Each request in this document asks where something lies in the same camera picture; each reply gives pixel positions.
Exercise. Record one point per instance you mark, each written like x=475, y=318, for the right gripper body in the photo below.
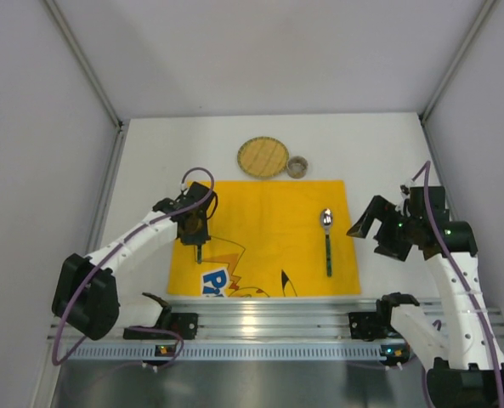
x=387, y=229

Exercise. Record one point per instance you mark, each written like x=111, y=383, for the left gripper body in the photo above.
x=196, y=239

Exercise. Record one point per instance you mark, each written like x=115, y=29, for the spoon with green handle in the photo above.
x=326, y=222

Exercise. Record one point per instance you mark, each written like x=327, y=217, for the yellow pikachu placemat cloth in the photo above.
x=267, y=242

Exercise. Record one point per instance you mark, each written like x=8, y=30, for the speckled ceramic cup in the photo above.
x=297, y=167

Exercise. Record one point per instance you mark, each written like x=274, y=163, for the round woven bamboo plate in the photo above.
x=263, y=157

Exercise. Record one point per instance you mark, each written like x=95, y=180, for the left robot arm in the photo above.
x=108, y=289

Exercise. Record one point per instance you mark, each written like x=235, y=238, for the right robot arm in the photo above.
x=465, y=368

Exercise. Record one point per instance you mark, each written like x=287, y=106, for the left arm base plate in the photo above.
x=184, y=324

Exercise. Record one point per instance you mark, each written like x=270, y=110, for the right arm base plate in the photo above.
x=371, y=326

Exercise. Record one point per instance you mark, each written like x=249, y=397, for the aluminium mounting rail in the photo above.
x=268, y=319

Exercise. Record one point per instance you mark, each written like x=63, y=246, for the slotted cable duct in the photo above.
x=390, y=354

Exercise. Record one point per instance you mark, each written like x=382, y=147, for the right aluminium frame post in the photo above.
x=471, y=35

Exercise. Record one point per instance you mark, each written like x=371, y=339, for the aluminium frame post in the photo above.
x=58, y=17
x=471, y=35

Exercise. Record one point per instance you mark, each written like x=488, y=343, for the left aluminium frame post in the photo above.
x=58, y=17

